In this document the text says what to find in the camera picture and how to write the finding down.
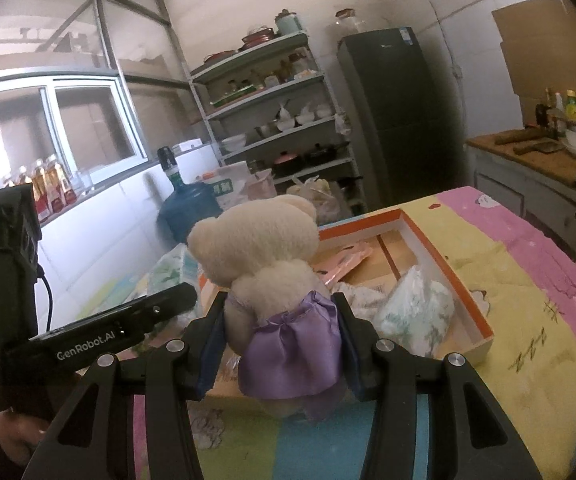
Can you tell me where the glass jar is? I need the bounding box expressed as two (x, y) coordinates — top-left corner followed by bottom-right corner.
(334, 8), (369, 36)

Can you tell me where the cream teddy bear purple dress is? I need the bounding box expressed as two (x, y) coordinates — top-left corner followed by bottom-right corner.
(188, 194), (349, 423)

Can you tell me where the clear plastic bag of food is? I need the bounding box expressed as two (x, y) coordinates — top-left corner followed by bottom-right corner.
(288, 176), (343, 223)

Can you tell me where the blue water jug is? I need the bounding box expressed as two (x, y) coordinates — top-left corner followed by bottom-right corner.
(157, 172), (226, 246)

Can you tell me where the white bowl stack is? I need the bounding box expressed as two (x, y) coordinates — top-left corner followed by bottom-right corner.
(220, 134), (247, 155)

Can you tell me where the person's left hand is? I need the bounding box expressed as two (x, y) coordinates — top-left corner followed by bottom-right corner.
(0, 406), (46, 467)

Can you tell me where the black cable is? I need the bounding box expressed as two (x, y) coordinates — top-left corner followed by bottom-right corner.
(37, 264), (55, 335)

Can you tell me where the large green white tissue pack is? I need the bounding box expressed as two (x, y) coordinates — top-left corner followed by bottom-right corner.
(372, 265), (456, 359)

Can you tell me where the pink plastic packet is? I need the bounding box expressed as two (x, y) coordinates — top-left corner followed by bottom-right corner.
(313, 242), (375, 282)

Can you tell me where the metal shelf rack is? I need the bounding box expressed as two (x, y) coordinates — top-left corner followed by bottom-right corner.
(188, 30), (369, 216)

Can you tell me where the teal jar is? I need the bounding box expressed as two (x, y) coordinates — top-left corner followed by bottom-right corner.
(274, 9), (303, 36)

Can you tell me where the kitchen cleaver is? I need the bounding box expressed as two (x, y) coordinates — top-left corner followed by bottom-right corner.
(514, 141), (563, 156)

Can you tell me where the red basket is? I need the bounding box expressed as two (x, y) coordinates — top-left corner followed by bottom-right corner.
(241, 26), (276, 51)

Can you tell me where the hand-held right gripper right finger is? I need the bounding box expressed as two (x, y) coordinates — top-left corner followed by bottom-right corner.
(332, 291), (543, 480)

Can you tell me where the black wok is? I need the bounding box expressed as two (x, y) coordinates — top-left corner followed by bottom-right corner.
(305, 142), (351, 167)

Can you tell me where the white bag green label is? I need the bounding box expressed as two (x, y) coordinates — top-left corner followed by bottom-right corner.
(203, 165), (249, 211)

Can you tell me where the pale pink bag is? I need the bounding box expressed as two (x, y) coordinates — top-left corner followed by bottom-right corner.
(245, 170), (277, 201)

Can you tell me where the wooden rolling pin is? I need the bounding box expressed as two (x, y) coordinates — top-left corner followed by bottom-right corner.
(495, 127), (543, 146)

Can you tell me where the cardboard sheet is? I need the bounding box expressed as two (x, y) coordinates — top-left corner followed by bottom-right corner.
(492, 0), (576, 128)

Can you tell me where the orange cardboard box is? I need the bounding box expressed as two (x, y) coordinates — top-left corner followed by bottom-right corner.
(195, 208), (496, 401)

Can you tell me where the black water pump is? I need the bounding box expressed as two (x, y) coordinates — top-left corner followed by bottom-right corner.
(157, 146), (181, 183)

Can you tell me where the dark refrigerator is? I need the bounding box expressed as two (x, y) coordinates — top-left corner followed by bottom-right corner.
(337, 26), (468, 211)

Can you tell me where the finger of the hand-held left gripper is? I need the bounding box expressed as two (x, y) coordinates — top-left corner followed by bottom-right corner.
(118, 282), (199, 336)

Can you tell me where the wooden top kitchen counter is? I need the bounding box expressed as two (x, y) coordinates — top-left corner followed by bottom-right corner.
(466, 130), (576, 261)

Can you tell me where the red cooking pot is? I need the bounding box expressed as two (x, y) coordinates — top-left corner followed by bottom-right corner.
(272, 152), (305, 177)

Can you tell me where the green tray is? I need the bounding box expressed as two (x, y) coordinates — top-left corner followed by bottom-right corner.
(210, 85), (261, 107)

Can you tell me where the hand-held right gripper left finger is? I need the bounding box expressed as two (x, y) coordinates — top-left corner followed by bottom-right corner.
(20, 292), (229, 480)

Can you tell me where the aluminium sliding window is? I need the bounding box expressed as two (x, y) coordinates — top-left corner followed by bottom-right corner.
(0, 0), (189, 241)

